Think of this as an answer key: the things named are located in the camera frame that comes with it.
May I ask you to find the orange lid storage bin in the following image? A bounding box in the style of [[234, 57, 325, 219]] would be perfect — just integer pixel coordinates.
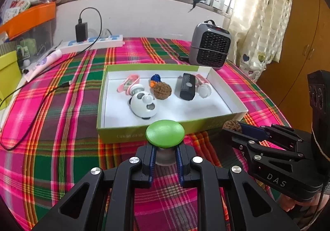
[[0, 2, 56, 40]]

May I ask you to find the yellow green shoe box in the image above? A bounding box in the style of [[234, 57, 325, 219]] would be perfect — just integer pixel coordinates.
[[0, 50, 22, 110]]

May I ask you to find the black hook on sill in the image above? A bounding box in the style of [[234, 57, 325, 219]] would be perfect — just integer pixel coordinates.
[[189, 0, 206, 12]]

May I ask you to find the green top mushroom toy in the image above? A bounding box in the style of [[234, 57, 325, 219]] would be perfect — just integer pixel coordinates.
[[145, 120, 185, 167]]

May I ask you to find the heart pattern curtain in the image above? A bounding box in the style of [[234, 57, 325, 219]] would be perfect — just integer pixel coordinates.
[[228, 0, 292, 81]]

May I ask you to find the pink clip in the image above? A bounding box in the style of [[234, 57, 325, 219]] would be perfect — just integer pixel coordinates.
[[195, 74, 209, 87], [117, 75, 140, 95]]

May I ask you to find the white round container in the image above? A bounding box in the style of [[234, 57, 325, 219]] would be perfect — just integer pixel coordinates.
[[197, 83, 211, 98]]

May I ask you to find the person right hand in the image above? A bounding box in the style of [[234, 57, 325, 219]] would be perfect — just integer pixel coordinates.
[[277, 193, 329, 218]]

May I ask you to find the black charger with cable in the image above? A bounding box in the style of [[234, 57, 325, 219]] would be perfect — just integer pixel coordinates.
[[1, 7, 102, 152]]

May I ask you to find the white power strip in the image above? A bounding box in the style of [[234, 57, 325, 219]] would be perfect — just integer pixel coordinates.
[[58, 35, 125, 54]]

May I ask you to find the brown walnut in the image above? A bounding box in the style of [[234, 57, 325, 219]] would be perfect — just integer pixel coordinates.
[[152, 82, 172, 100], [223, 120, 242, 133]]

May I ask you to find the white panda toy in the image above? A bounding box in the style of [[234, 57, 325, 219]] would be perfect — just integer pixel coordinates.
[[129, 91, 158, 119]]

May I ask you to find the grey black space heater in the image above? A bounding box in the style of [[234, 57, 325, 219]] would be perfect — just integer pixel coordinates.
[[189, 20, 231, 69]]

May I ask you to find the black rectangular device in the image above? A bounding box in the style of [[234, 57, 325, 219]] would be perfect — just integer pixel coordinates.
[[180, 73, 196, 101]]

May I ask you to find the green white cardboard box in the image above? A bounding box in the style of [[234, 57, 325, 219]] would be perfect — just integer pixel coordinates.
[[96, 64, 248, 144]]

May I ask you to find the white pink tube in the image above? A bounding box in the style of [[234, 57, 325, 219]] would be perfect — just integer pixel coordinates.
[[24, 49, 62, 82]]

